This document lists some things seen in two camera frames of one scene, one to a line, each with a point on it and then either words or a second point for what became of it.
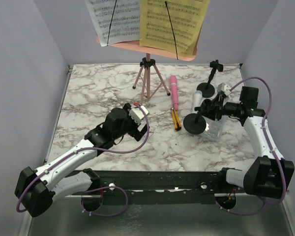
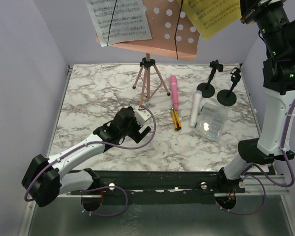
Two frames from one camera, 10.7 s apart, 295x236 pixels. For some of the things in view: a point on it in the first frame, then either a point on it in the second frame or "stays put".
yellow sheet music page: [187, 17] → [211, 16]
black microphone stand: [207, 89] stays put
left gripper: [135, 133] stays put
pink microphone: [173, 80] stays put
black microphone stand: [194, 123] → [227, 97]
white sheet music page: [120, 19] stays put
